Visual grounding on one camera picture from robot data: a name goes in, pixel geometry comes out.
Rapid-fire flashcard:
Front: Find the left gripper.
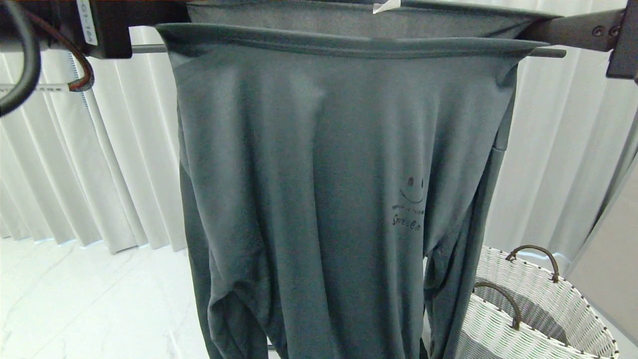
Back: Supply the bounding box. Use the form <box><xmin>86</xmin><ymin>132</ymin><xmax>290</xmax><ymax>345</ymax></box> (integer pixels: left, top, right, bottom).
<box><xmin>0</xmin><ymin>0</ymin><xmax>190</xmax><ymax>59</ymax></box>

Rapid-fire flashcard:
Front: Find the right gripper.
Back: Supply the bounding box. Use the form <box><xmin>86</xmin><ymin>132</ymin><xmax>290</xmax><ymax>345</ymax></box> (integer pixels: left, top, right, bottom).
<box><xmin>516</xmin><ymin>0</ymin><xmax>638</xmax><ymax>83</ymax></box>

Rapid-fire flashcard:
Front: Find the dark grey long-sleeved shirt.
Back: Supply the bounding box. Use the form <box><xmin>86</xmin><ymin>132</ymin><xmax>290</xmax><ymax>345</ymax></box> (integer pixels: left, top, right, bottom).
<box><xmin>156</xmin><ymin>0</ymin><xmax>561</xmax><ymax>359</ymax></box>

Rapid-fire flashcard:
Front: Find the black clothes rack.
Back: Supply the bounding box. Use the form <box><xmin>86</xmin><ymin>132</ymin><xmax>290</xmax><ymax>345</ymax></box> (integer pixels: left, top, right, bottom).
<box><xmin>130</xmin><ymin>44</ymin><xmax>567</xmax><ymax>59</ymax></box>

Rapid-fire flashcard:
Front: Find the white laundry basket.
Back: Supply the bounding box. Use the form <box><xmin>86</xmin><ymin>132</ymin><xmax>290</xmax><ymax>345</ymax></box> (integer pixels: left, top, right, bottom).
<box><xmin>456</xmin><ymin>244</ymin><xmax>620</xmax><ymax>359</ymax></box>

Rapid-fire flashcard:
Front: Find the white curtain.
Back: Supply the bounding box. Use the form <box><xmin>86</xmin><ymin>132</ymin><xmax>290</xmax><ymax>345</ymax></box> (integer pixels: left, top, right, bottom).
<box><xmin>0</xmin><ymin>0</ymin><xmax>638</xmax><ymax>265</ymax></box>

